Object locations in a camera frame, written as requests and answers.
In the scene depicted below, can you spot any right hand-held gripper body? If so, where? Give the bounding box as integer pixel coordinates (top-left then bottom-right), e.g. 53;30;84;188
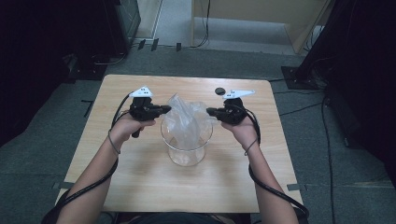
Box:
218;89;257;126

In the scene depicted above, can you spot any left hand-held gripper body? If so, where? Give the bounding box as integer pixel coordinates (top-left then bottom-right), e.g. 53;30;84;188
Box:
128;86;157;139

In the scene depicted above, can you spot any clear plastic bag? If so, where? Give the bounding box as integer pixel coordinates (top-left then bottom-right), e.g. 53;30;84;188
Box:
163;92;219;151

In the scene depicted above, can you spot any clear glass container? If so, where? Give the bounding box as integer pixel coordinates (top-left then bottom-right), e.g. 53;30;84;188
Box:
160;116;215;168

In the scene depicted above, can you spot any person's right hand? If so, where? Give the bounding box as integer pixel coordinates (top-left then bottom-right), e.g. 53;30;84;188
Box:
220;116;260;151

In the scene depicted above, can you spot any person's left hand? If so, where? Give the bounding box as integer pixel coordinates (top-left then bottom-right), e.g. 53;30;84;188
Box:
107;113;157;147

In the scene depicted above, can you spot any thin right wrist band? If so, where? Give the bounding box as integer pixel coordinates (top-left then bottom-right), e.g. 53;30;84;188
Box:
244;137;260;157

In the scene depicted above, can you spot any thin wrist band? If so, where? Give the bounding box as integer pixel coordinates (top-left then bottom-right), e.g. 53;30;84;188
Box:
244;137;260;157
106;130;121;156

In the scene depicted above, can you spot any thin left wrist band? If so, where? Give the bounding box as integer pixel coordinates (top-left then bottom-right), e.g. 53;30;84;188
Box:
106;130;121;156

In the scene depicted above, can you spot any dark cabinet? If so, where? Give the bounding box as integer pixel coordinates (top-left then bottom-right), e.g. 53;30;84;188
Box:
102;0;142;54

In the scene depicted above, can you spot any person's dark clothing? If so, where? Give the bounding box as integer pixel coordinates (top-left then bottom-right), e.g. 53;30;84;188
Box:
118;212;250;224

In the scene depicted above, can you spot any light wooden furniture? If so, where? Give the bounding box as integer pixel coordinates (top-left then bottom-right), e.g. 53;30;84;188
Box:
190;0;332;55

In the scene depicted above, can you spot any dark curtain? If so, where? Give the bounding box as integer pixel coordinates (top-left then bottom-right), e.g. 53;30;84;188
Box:
0;0;120;147
295;0;396;188

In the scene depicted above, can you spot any black stand base plate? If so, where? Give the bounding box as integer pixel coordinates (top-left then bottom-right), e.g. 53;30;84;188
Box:
280;65;321;91

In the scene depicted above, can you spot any black hanging cable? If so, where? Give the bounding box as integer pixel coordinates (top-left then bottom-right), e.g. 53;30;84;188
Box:
190;0;211;49

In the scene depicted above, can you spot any long black floor cable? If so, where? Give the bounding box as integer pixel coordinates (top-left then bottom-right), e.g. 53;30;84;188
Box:
320;95;336;224

